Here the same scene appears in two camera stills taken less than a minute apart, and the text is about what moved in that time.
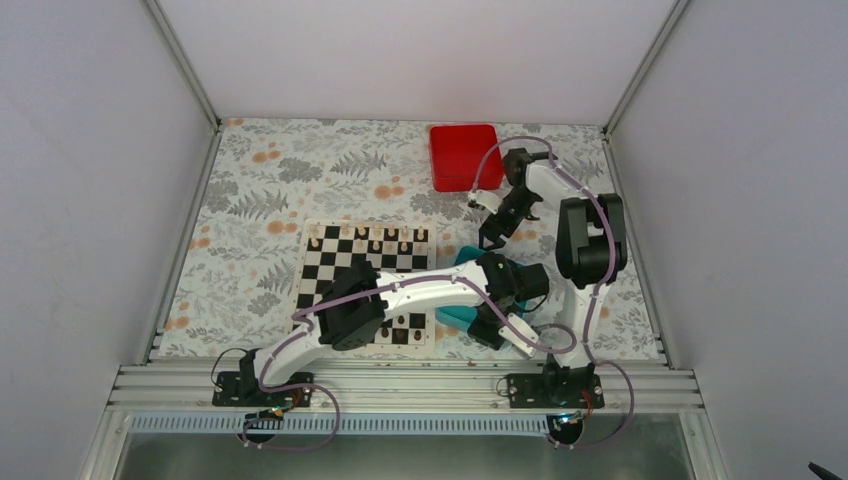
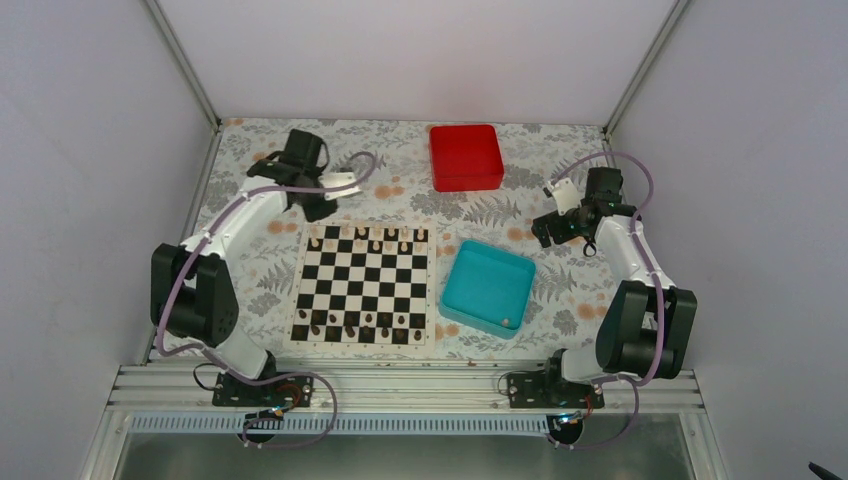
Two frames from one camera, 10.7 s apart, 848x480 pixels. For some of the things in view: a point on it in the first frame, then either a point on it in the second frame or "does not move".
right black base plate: x=554 y=390 does not move
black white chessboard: x=330 y=246 does not move
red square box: x=457 y=153 does not move
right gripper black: x=494 y=233 to x=542 y=232
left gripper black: x=476 y=331 to x=313 y=214
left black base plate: x=227 y=391 does not move
